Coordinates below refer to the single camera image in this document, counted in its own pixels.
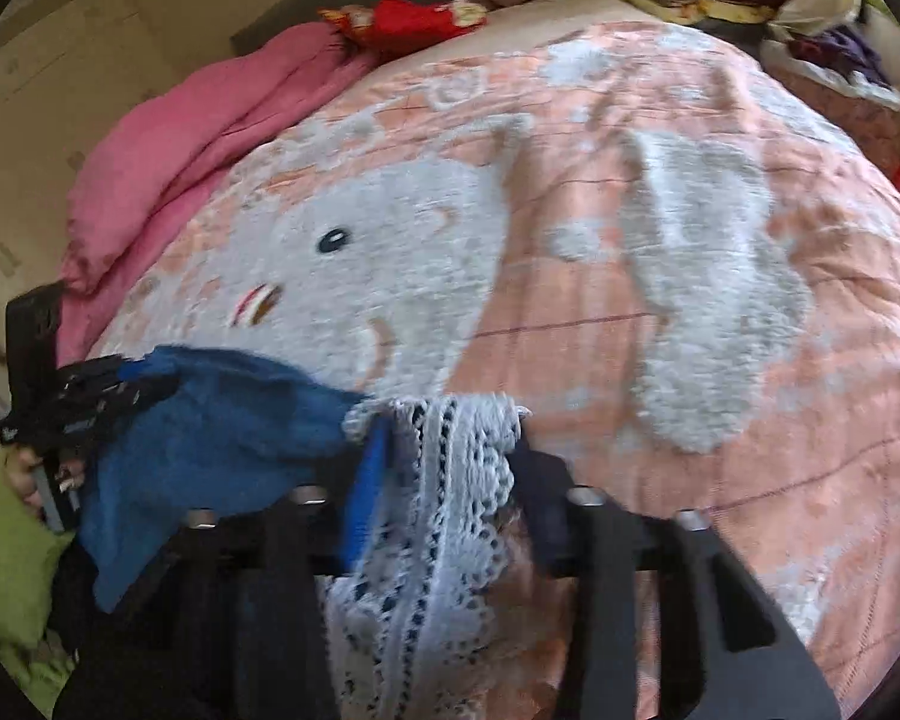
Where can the pink printed blanket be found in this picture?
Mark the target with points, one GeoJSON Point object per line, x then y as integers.
{"type": "Point", "coordinates": [570, 277]}

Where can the red printed cloth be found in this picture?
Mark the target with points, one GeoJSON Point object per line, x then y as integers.
{"type": "Point", "coordinates": [405, 19]}

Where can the person's left forearm green sleeve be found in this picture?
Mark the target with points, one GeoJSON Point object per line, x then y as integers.
{"type": "Point", "coordinates": [11, 577]}

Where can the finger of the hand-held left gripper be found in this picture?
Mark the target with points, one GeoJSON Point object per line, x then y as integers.
{"type": "Point", "coordinates": [105, 375]}
{"type": "Point", "coordinates": [90, 420]}

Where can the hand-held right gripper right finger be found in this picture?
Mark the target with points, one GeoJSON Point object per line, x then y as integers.
{"type": "Point", "coordinates": [544, 517]}

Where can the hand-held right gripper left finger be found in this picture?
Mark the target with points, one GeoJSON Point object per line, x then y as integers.
{"type": "Point", "coordinates": [367, 480]}

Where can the person's left hand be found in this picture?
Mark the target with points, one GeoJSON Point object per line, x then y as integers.
{"type": "Point", "coordinates": [21, 476]}

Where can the blue denim garment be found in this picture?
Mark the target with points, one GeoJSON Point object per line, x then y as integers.
{"type": "Point", "coordinates": [217, 450]}

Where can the pink duvet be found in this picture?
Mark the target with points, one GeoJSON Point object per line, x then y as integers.
{"type": "Point", "coordinates": [195, 142]}

